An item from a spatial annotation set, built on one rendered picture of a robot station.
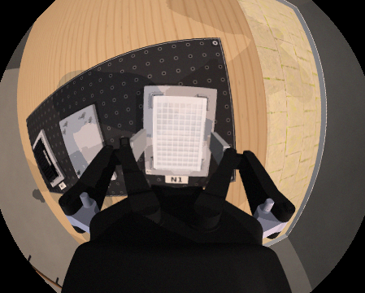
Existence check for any black well plate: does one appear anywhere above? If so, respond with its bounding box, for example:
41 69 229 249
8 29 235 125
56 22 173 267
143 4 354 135
33 138 58 183

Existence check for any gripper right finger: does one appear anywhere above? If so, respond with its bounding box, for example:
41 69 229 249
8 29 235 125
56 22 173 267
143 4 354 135
192 132 296 239

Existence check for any grey l-shaped plate nest frame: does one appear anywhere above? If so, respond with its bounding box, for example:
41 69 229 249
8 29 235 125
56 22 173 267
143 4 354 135
33 129 66 187

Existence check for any grey flat plate with small pegs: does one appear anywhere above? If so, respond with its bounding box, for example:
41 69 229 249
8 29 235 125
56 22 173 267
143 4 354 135
59 104 105 178

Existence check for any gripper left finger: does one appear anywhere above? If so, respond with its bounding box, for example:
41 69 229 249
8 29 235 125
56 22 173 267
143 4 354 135
59 129 161 234

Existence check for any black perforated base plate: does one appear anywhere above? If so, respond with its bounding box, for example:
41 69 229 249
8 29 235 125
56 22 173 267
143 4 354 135
26 37 236 194

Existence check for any white well plate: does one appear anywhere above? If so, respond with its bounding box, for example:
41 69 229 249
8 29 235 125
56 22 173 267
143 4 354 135
153 96 207 171

